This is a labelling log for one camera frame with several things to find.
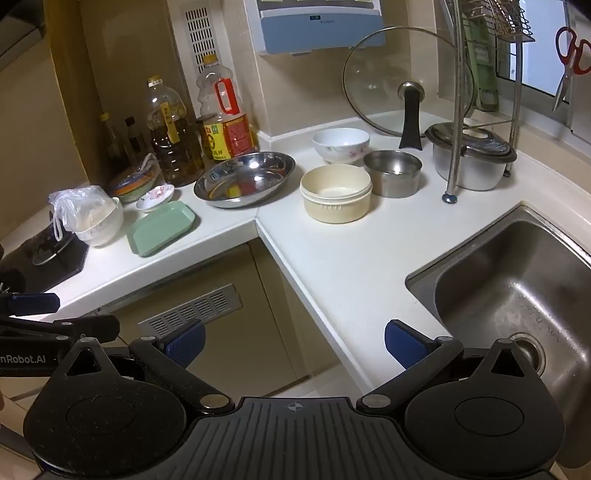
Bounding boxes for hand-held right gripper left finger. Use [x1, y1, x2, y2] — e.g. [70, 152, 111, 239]
[60, 320, 228, 416]

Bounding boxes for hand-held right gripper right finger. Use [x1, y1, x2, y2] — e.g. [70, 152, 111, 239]
[355, 319, 552, 414]

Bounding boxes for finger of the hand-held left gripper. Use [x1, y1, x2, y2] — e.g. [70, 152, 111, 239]
[0, 292, 61, 317]
[0, 315, 120, 345]

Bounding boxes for green plastic tray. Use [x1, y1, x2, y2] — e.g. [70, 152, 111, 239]
[126, 200, 197, 258]

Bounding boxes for small floral saucer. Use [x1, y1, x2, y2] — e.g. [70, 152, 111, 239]
[136, 184, 175, 213]

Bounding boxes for cream plastic bowl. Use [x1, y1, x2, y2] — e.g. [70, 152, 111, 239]
[300, 165, 374, 225]

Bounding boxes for stainless steel bowl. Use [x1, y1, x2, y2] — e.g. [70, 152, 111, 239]
[363, 150, 424, 199]

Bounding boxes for stainless steel plate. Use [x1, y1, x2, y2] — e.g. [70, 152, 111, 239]
[193, 151, 296, 209]

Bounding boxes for black gas stove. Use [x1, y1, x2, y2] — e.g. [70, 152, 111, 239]
[0, 228, 90, 295]

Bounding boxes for cabinet vent grille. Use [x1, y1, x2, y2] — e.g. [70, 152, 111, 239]
[138, 283, 243, 341]

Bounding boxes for beige kitchen cabinet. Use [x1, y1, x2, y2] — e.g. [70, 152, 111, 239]
[99, 240, 370, 403]

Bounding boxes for plain white bowl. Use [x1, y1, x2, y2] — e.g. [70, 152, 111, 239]
[74, 197, 125, 248]

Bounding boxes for stainless steel sink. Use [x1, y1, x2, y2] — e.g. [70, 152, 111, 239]
[405, 202, 591, 468]

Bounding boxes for colourful striped bowl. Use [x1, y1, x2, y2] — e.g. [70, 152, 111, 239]
[109, 154, 163, 204]

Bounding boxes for small dark sauce bottle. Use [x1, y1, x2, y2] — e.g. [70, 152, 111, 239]
[123, 117, 151, 164]

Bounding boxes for steel pot with lid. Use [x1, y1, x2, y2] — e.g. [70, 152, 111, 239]
[424, 122, 518, 192]

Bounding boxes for large cooking oil bottle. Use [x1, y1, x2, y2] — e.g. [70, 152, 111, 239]
[147, 76, 205, 188]

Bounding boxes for white floral ceramic bowl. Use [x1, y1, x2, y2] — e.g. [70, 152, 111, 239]
[311, 128, 371, 165]

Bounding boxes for metal dish rack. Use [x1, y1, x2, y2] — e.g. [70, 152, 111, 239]
[441, 0, 536, 204]

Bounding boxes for red label sauce bottle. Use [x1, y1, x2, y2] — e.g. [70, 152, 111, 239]
[196, 54, 255, 162]

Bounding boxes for green cutting board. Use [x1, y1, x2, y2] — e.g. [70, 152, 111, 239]
[465, 17, 500, 112]

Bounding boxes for white perforated vent panel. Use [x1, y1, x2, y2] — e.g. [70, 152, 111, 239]
[184, 6, 219, 80]

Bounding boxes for glass lid with black handle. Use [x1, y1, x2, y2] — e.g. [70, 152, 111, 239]
[342, 27, 476, 150]

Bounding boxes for white and blue wall appliance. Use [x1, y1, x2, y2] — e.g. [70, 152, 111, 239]
[243, 0, 387, 57]

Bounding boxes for red handled scissors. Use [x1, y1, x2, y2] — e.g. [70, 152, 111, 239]
[552, 26, 591, 113]

